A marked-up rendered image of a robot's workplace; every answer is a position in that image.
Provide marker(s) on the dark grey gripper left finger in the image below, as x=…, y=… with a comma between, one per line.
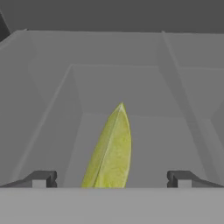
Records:
x=43, y=176

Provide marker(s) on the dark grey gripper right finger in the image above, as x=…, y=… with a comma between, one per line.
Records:
x=180, y=176

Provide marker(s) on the yellow-green lemon wedge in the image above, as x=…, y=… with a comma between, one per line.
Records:
x=112, y=151

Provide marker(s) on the grey fridge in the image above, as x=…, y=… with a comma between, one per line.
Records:
x=112, y=87

